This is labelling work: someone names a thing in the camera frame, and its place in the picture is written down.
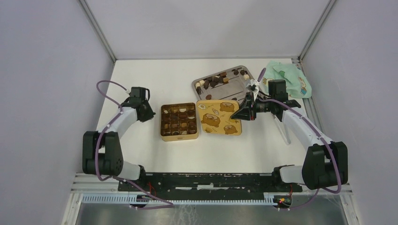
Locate gold chocolate box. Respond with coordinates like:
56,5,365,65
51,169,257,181
160,103,199,142

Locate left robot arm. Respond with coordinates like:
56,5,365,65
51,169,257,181
82,87,155,191

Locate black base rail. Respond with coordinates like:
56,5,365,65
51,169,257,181
135,172,303,201

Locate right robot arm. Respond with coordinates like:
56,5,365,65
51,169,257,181
231,80,348,194

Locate silver box lid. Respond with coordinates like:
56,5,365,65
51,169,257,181
196,100,242,136

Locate metal serving tongs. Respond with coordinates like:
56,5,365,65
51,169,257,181
272,115,291,145

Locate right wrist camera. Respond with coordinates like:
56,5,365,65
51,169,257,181
245,79,260,101

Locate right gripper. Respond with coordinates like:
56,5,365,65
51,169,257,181
231,91,275,121

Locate steel tray with chocolates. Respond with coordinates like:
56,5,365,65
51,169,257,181
191,66,254,103

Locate green printed cloth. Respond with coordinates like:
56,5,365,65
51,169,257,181
260,61,312,98

